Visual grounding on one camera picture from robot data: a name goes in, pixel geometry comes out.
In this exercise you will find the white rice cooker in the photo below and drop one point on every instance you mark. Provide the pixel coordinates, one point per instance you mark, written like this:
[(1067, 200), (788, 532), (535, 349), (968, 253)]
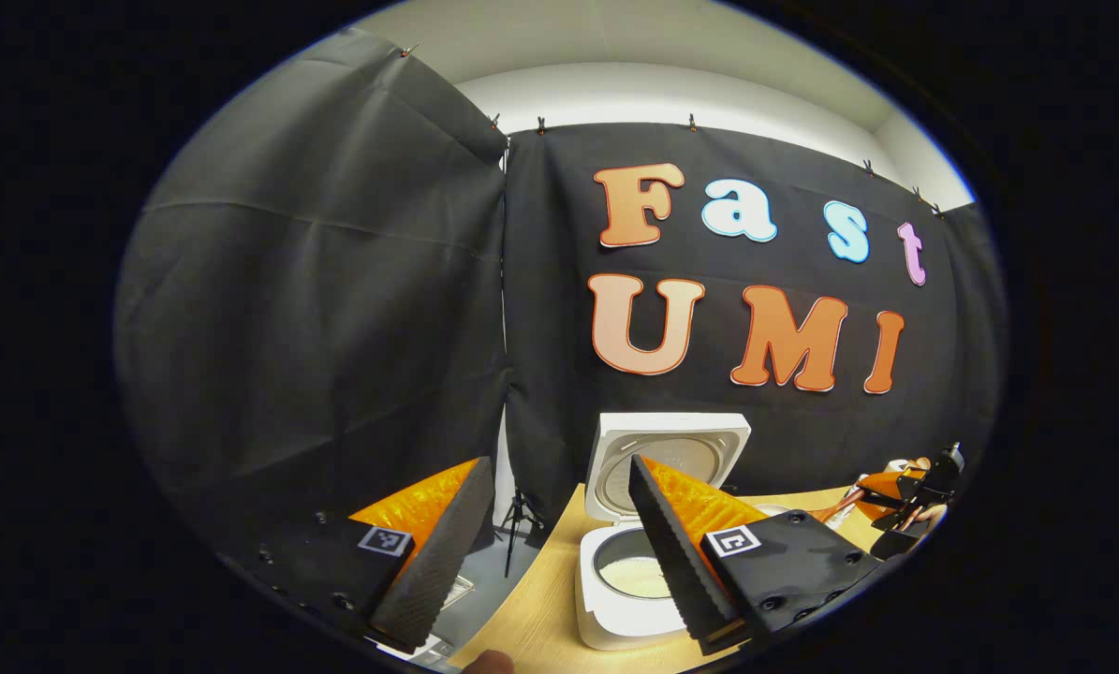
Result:
[(671, 423)]

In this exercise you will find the white rice heap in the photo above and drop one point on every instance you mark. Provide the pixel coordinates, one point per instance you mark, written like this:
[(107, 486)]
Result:
[(629, 576)]

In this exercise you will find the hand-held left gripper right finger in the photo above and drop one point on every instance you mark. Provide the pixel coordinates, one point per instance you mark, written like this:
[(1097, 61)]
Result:
[(671, 562)]

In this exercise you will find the black tripod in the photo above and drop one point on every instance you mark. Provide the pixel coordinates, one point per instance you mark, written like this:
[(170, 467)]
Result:
[(520, 524)]

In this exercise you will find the black backdrop cloth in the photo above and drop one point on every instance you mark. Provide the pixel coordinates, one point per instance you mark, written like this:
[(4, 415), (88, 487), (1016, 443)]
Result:
[(334, 328)]

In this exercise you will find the white floor box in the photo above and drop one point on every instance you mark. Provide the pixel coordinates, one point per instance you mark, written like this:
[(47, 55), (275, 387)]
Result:
[(423, 646)]

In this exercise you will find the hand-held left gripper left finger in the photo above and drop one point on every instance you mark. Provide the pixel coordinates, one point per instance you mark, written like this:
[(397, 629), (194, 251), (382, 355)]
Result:
[(447, 552)]

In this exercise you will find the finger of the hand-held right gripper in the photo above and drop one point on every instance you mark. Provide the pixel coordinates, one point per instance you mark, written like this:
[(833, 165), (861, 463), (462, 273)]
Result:
[(882, 494)]

